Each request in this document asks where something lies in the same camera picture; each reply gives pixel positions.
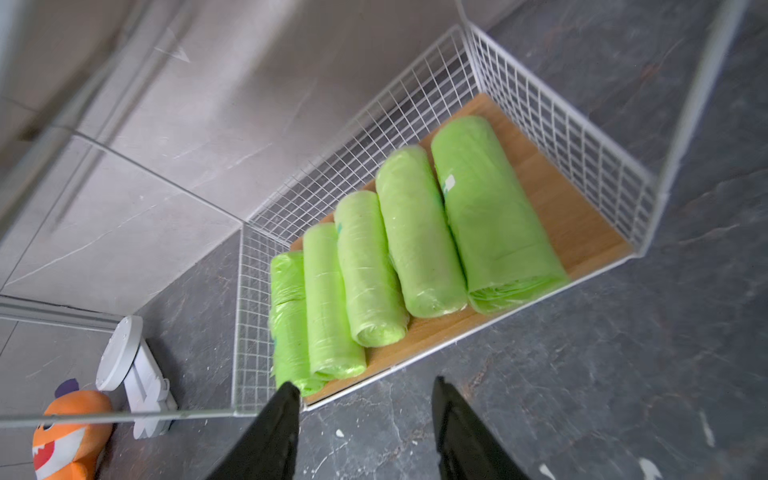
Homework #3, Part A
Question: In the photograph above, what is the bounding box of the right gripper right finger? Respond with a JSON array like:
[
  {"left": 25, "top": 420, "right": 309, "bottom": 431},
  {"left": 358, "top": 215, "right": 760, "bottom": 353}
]
[{"left": 431, "top": 376, "right": 529, "bottom": 480}]

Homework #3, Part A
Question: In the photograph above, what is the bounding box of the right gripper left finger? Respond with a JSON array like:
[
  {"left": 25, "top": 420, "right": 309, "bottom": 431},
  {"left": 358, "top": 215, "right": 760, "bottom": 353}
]
[{"left": 208, "top": 382, "right": 301, "bottom": 479}]

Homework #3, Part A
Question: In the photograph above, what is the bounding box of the green roll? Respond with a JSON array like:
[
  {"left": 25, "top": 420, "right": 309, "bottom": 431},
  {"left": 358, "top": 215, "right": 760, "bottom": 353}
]
[
  {"left": 269, "top": 251, "right": 326, "bottom": 397},
  {"left": 375, "top": 145, "right": 468, "bottom": 318},
  {"left": 334, "top": 190, "right": 410, "bottom": 348},
  {"left": 303, "top": 223, "right": 367, "bottom": 380},
  {"left": 431, "top": 116, "right": 570, "bottom": 315}
]

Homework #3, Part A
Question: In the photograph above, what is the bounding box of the green roll bottom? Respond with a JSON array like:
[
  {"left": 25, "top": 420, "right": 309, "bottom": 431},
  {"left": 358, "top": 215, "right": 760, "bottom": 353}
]
[{"left": 431, "top": 116, "right": 570, "bottom": 315}]

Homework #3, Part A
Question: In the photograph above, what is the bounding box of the white folding stand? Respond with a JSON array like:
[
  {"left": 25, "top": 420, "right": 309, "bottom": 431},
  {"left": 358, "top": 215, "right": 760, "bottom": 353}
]
[{"left": 95, "top": 315, "right": 178, "bottom": 413}]

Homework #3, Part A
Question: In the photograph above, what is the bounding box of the orange shark plush toy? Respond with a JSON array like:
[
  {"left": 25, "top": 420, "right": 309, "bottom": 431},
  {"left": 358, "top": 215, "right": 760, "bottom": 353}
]
[{"left": 32, "top": 378, "right": 113, "bottom": 479}]

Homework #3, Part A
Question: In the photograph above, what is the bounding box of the white three-tier wire shelf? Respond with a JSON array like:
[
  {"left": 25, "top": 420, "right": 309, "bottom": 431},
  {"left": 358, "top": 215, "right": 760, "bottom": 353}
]
[{"left": 1, "top": 1, "right": 747, "bottom": 428}]

